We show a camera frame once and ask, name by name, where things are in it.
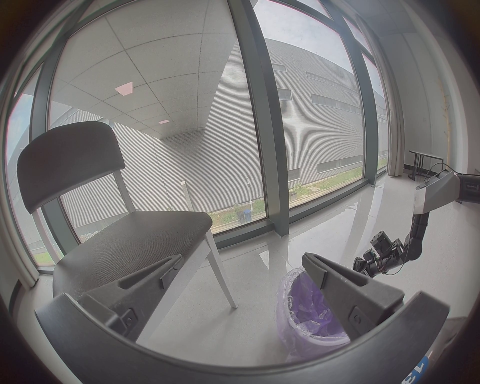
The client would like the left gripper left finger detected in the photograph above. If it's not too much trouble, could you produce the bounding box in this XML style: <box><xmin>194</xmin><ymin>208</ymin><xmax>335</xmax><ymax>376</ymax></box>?
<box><xmin>79</xmin><ymin>254</ymin><xmax>185</xmax><ymax>342</ymax></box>

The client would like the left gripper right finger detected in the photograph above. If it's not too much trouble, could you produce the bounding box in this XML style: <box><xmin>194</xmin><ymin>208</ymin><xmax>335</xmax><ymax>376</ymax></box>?
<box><xmin>302</xmin><ymin>252</ymin><xmax>406</xmax><ymax>344</ymax></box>

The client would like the purple plastic bag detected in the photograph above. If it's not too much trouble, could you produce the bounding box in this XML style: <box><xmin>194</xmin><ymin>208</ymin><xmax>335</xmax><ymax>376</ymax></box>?
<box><xmin>277</xmin><ymin>268</ymin><xmax>351</xmax><ymax>362</ymax></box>

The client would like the white trash bin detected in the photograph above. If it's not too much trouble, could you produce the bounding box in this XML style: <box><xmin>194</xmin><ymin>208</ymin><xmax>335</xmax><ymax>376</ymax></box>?
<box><xmin>278</xmin><ymin>274</ymin><xmax>351</xmax><ymax>364</ymax></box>

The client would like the grey chair with white legs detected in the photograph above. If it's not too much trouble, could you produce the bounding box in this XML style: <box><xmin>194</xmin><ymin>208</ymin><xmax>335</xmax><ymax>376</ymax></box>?
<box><xmin>17</xmin><ymin>121</ymin><xmax>239</xmax><ymax>344</ymax></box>

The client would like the white curtain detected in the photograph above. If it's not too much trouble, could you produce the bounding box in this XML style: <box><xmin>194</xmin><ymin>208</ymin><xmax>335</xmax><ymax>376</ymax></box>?
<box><xmin>386</xmin><ymin>56</ymin><xmax>406</xmax><ymax>177</ymax></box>

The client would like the small round table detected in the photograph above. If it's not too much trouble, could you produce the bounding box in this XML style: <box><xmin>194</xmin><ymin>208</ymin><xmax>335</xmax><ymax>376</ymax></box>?
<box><xmin>409</xmin><ymin>150</ymin><xmax>445</xmax><ymax>181</ymax></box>

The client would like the window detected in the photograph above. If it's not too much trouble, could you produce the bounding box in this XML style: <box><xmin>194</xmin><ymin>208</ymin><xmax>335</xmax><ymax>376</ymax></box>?
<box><xmin>0</xmin><ymin>0</ymin><xmax>398</xmax><ymax>274</ymax></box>

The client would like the wooden coat stand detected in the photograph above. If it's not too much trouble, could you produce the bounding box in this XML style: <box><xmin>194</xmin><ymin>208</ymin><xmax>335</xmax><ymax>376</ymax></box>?
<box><xmin>437</xmin><ymin>77</ymin><xmax>456</xmax><ymax>169</ymax></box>

